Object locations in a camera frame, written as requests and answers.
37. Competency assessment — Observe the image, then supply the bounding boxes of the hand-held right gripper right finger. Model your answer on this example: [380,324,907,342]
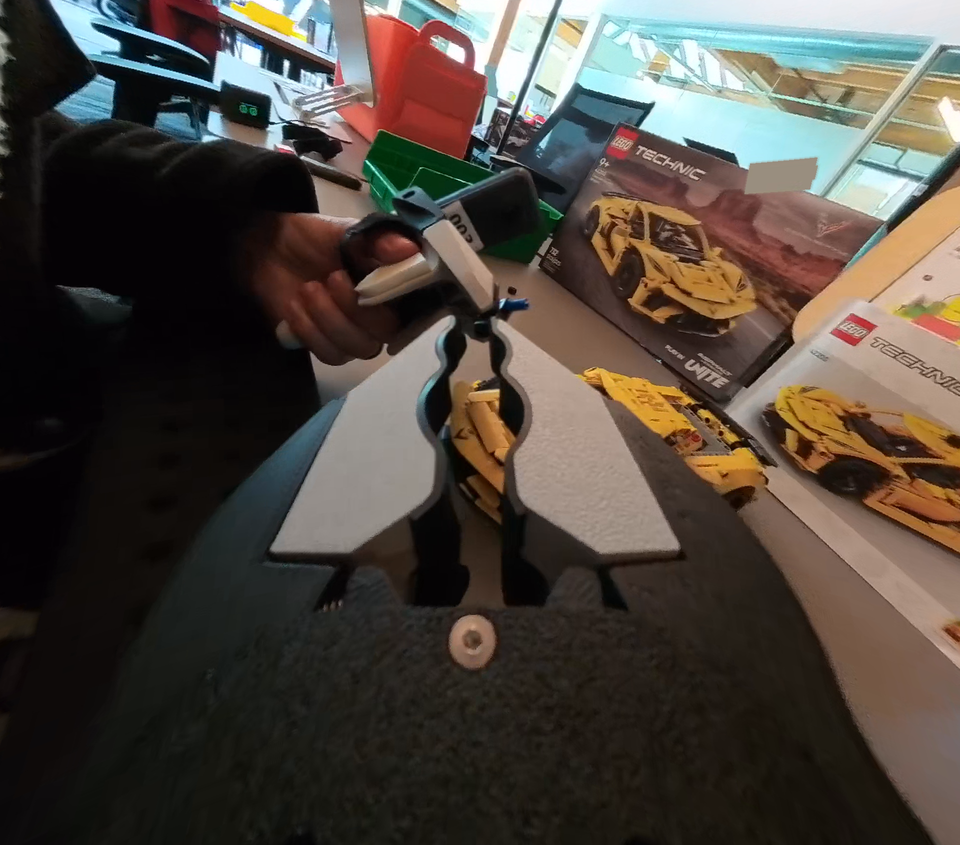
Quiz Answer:
[487,320,682,608]

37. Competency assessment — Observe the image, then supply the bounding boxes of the dark toy car box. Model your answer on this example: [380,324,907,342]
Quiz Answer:
[538,121,886,404]

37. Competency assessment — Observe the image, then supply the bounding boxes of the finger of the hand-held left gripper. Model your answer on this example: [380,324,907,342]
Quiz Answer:
[422,217,501,326]

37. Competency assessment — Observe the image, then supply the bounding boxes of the instruction sheet on cardboard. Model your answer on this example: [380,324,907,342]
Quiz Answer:
[793,185,960,344]

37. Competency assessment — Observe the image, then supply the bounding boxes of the dark brown flat bar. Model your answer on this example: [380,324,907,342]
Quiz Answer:
[300,153,367,192]

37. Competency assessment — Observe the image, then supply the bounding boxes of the black monitor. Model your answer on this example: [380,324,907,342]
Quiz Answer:
[682,137,744,170]

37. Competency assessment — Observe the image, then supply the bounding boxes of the black pin blue tip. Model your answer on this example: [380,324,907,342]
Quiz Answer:
[459,286,531,341]

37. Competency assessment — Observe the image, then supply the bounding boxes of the black box green lights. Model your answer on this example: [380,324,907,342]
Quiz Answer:
[219,81,273,130]

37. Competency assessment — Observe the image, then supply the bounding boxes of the yellow toy brick car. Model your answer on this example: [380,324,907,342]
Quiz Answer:
[448,367,777,524]

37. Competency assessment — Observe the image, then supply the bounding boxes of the car picture instruction booklet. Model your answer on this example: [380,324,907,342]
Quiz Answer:
[727,299,960,674]

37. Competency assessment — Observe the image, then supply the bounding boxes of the green plastic bin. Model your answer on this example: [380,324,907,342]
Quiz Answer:
[362,128,565,265]

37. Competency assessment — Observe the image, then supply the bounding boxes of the person's left forearm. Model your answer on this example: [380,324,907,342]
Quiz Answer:
[41,117,322,297]

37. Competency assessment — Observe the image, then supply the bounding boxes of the small red bin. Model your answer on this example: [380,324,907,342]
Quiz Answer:
[142,0,222,62]

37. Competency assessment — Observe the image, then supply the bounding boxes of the person's left hand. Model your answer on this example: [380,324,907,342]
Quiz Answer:
[240,212,423,368]

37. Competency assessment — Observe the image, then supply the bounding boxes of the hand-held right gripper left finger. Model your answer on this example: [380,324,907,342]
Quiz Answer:
[268,316,470,608]

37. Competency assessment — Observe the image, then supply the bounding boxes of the black office chair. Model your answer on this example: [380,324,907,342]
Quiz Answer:
[78,0,219,126]

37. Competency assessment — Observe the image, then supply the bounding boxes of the black bag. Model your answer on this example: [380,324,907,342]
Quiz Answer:
[281,123,345,160]

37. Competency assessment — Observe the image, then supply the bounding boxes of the black mesh chair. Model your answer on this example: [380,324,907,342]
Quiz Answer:
[489,82,656,195]

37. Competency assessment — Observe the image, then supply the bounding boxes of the red plastic tote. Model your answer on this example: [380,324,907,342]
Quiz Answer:
[333,14,489,160]

